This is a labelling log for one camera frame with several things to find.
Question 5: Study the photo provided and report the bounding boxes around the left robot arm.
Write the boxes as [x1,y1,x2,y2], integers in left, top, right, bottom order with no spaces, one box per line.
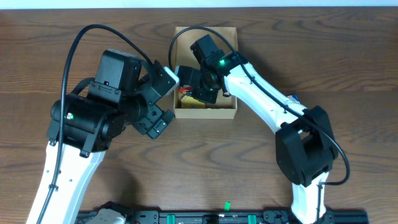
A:
[27,49,179,223]

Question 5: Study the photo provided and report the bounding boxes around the yellow sticky note pad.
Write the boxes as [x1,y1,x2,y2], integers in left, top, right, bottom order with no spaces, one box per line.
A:
[180,95,205,109]

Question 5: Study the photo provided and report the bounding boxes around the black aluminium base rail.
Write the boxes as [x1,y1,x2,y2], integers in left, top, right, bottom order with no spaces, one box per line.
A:
[74,202,368,224]

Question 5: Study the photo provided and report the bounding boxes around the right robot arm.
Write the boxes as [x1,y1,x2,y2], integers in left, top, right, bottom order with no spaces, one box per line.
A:
[175,35,340,223]

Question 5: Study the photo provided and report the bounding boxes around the small blue staples box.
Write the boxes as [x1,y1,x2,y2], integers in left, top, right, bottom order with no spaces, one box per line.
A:
[287,95,300,103]

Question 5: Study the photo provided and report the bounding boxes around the small green clip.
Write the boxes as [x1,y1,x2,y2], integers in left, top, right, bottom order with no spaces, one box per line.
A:
[224,202,231,212]

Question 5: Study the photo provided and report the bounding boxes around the brown cardboard box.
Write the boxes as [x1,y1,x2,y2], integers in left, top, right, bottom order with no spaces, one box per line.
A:
[172,27,238,119]

